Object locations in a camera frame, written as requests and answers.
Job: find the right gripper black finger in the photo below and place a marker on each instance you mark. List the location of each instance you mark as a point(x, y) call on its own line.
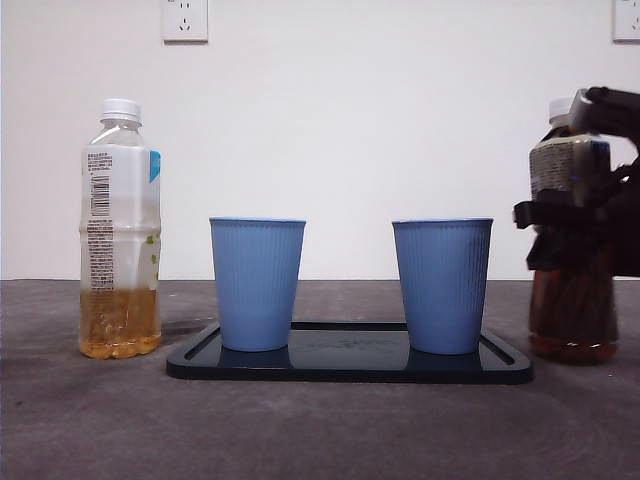
point(570, 250)

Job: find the dark brown tea bottle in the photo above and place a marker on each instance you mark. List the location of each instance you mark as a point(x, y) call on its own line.
point(575, 320)

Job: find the pale yellow drink bottle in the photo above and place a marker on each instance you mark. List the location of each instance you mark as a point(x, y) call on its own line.
point(120, 250)

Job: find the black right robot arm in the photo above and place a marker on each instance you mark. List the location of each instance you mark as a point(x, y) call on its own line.
point(627, 240)

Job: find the blue ribbed plastic cup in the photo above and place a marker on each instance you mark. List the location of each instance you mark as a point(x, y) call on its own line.
point(256, 285)
point(442, 285)

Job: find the dark blue rectangular tray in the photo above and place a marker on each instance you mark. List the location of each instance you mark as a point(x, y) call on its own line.
point(350, 361)

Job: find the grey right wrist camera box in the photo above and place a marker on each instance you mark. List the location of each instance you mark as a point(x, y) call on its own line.
point(582, 112)

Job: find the white wall socket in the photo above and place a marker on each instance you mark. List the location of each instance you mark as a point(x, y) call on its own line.
point(185, 20)
point(627, 20)

